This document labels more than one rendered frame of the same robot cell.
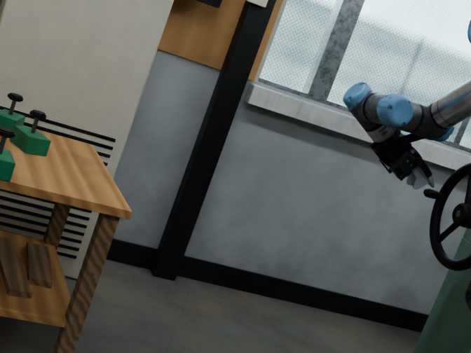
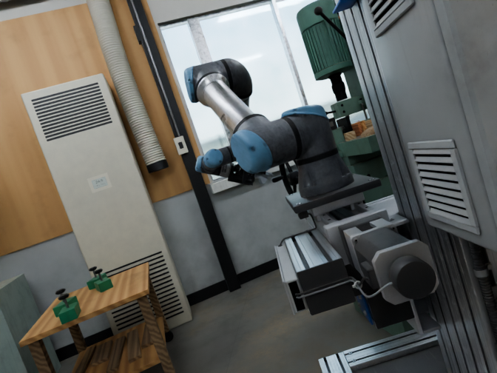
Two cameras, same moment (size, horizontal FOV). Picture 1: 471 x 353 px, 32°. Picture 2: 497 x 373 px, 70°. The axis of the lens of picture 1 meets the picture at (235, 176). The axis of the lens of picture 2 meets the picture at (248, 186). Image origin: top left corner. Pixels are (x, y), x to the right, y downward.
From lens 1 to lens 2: 0.83 m
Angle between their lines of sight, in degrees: 10
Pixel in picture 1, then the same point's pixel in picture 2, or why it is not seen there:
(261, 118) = (225, 195)
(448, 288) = not seen: hidden behind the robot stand
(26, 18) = (86, 231)
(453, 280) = not seen: hidden behind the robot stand
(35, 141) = (102, 284)
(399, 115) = (214, 159)
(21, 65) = (98, 251)
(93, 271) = (152, 328)
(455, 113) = not seen: hidden behind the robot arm
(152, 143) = (188, 238)
